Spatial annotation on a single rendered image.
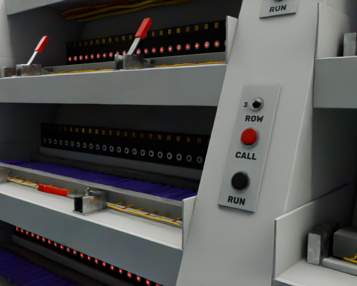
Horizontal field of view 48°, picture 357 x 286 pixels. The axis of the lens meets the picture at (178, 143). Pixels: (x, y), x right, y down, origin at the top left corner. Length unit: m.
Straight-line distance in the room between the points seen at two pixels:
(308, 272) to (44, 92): 0.49
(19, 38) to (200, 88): 0.59
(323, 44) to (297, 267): 0.20
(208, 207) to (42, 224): 0.28
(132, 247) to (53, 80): 0.33
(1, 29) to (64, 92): 0.34
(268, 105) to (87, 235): 0.27
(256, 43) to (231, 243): 0.20
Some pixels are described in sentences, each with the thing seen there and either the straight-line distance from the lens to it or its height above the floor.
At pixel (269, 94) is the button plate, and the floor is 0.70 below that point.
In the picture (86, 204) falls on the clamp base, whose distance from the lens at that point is 0.53.
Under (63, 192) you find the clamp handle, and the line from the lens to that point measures 0.51.
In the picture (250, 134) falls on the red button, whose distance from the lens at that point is 0.38.
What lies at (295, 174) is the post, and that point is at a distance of 0.37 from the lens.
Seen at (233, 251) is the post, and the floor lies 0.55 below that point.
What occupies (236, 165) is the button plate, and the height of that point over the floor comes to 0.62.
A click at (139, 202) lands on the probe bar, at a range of 0.51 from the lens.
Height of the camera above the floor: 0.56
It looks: 10 degrees up
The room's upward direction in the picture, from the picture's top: 14 degrees clockwise
